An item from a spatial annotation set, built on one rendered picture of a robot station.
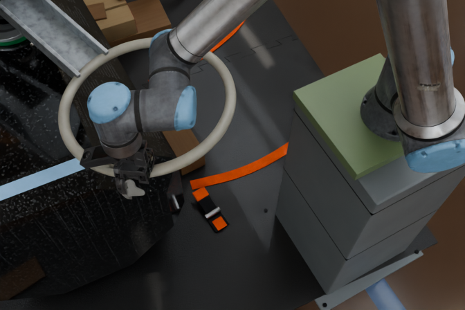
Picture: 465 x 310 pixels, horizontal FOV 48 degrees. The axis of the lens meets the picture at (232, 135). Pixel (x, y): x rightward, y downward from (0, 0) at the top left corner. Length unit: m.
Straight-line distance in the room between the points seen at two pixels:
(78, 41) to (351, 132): 0.85
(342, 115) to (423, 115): 0.40
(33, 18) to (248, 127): 1.19
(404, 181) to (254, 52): 1.49
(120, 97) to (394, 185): 0.77
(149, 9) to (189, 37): 1.82
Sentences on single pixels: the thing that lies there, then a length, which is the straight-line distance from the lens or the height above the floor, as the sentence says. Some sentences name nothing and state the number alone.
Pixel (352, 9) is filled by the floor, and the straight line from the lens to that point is 3.10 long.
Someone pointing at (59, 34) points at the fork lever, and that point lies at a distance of 1.68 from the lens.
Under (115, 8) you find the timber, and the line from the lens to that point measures 2.80.
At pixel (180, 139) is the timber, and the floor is 0.13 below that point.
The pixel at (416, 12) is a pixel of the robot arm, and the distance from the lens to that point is 0.91.
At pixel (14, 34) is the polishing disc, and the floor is 0.85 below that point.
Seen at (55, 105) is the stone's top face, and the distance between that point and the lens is 1.65.
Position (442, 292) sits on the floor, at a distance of 2.35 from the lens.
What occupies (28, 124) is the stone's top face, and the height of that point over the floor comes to 0.83.
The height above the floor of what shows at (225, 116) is 0.97.
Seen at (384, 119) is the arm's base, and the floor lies 0.94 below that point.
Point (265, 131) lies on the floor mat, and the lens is 2.49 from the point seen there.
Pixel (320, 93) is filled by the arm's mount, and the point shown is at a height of 0.88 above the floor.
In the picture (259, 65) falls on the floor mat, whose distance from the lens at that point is 2.73.
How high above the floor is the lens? 2.10
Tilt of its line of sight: 58 degrees down
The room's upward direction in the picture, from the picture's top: 1 degrees clockwise
